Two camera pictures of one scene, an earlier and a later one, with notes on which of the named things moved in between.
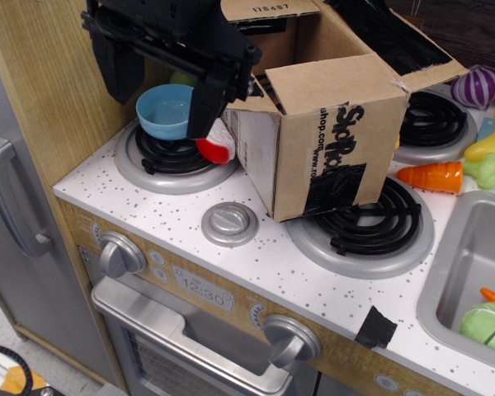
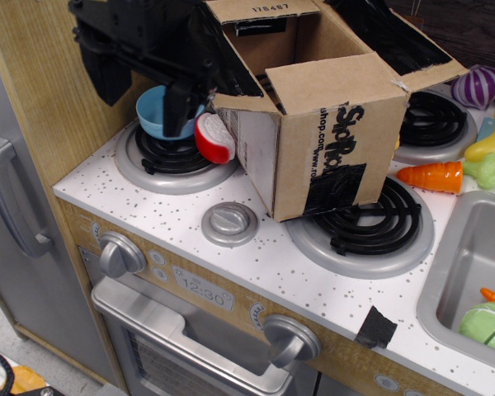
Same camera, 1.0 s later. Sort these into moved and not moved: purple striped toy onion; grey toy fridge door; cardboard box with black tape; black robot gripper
Moved: black robot gripper
Not moved: grey toy fridge door; purple striped toy onion; cardboard box with black tape
